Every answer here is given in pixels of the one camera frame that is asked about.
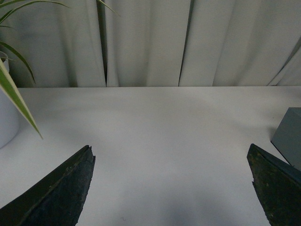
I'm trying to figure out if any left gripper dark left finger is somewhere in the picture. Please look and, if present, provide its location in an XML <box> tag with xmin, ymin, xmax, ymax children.
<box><xmin>0</xmin><ymin>145</ymin><xmax>95</xmax><ymax>226</ymax></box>

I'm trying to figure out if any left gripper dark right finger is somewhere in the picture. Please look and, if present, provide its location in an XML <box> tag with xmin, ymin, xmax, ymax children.
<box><xmin>247</xmin><ymin>144</ymin><xmax>301</xmax><ymax>226</ymax></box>

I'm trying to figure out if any gray square base block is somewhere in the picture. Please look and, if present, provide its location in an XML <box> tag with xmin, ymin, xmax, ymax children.
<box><xmin>271</xmin><ymin>107</ymin><xmax>301</xmax><ymax>170</ymax></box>

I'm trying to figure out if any white plant pot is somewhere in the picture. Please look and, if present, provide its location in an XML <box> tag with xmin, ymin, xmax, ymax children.
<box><xmin>0</xmin><ymin>50</ymin><xmax>20</xmax><ymax>149</ymax></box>

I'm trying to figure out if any white curtain backdrop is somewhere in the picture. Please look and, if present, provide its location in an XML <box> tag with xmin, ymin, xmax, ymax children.
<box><xmin>0</xmin><ymin>0</ymin><xmax>301</xmax><ymax>87</ymax></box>

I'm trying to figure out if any green striped spider plant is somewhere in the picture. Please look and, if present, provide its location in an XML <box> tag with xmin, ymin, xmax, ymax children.
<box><xmin>0</xmin><ymin>0</ymin><xmax>120</xmax><ymax>140</ymax></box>

